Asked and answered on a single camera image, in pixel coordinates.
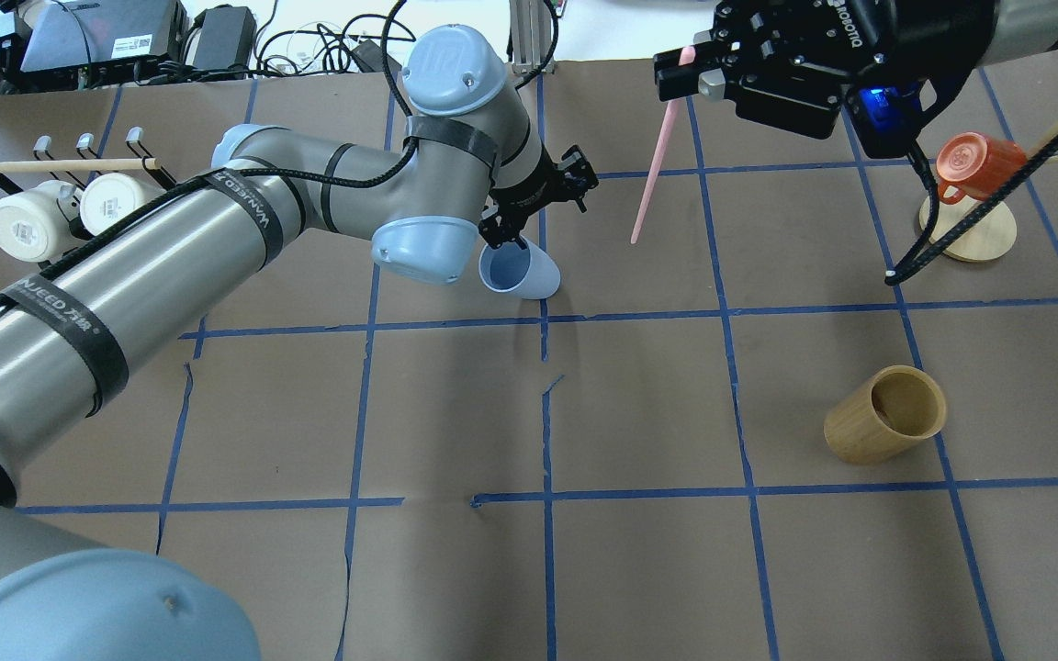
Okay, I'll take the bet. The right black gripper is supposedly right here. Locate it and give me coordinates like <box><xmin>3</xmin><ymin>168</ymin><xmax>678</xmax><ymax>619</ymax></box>
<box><xmin>654</xmin><ymin>1</ymin><xmax>995</xmax><ymax>159</ymax></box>

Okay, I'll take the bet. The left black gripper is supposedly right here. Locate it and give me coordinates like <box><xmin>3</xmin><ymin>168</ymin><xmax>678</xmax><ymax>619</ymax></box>
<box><xmin>478</xmin><ymin>145</ymin><xmax>599</xmax><ymax>250</ymax></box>

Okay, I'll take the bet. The pink chopstick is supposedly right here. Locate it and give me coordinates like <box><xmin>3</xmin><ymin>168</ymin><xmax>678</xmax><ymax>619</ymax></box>
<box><xmin>630</xmin><ymin>97</ymin><xmax>683</xmax><ymax>244</ymax></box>

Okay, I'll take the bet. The light blue plastic cup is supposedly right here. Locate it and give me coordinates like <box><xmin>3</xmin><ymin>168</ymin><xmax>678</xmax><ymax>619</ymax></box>
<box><xmin>478</xmin><ymin>239</ymin><xmax>562</xmax><ymax>300</ymax></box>

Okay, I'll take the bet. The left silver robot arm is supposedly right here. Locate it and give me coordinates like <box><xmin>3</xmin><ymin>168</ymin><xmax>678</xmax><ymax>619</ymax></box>
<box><xmin>0</xmin><ymin>25</ymin><xmax>599</xmax><ymax>660</ymax></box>

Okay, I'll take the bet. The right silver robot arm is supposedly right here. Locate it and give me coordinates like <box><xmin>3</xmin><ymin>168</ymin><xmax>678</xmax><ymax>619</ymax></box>
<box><xmin>652</xmin><ymin>1</ymin><xmax>1058</xmax><ymax>160</ymax></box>

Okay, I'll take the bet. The bamboo wooden cup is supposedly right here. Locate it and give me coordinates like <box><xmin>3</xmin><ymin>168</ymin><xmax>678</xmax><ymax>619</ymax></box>
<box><xmin>823</xmin><ymin>365</ymin><xmax>949</xmax><ymax>465</ymax></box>

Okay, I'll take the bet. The orange mug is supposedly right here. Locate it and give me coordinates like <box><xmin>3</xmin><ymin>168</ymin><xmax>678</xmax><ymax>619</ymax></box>
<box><xmin>936</xmin><ymin>131</ymin><xmax>1029</xmax><ymax>205</ymax></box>

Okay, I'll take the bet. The round wooden mug stand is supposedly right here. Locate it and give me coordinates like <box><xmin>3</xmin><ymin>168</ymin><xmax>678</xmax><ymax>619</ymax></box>
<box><xmin>922</xmin><ymin>120</ymin><xmax>1058</xmax><ymax>263</ymax></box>

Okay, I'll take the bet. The black power adapter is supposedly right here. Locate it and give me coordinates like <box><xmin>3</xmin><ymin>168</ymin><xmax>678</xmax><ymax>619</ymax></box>
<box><xmin>187</xmin><ymin>5</ymin><xmax>257</xmax><ymax>71</ymax></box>

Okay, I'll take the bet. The wooden dowel rod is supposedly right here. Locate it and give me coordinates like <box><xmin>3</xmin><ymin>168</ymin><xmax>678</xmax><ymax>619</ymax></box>
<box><xmin>0</xmin><ymin>157</ymin><xmax>163</xmax><ymax>175</ymax></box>

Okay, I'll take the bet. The white mug far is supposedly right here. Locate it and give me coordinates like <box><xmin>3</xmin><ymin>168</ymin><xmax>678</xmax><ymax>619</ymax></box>
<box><xmin>80</xmin><ymin>173</ymin><xmax>165</xmax><ymax>237</ymax></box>

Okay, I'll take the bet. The white mug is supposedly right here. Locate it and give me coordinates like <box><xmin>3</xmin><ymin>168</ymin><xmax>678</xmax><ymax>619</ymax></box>
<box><xmin>0</xmin><ymin>180</ymin><xmax>92</xmax><ymax>263</ymax></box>
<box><xmin>80</xmin><ymin>173</ymin><xmax>165</xmax><ymax>237</ymax></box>

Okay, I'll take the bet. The black electronics box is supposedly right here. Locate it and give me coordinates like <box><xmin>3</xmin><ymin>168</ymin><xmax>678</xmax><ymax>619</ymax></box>
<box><xmin>20</xmin><ymin>1</ymin><xmax>188</xmax><ymax>74</ymax></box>

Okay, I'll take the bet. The white mug near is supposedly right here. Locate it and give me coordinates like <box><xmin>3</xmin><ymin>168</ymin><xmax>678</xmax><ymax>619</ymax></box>
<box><xmin>0</xmin><ymin>180</ymin><xmax>92</xmax><ymax>263</ymax></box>

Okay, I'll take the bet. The aluminium frame post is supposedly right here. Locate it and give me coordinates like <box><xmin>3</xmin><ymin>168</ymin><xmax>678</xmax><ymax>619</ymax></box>
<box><xmin>505</xmin><ymin>1</ymin><xmax>558</xmax><ymax>76</ymax></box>

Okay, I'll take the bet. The black braided cable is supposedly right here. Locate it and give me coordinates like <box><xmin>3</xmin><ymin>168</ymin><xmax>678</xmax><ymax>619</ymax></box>
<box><xmin>884</xmin><ymin>82</ymin><xmax>1058</xmax><ymax>286</ymax></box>

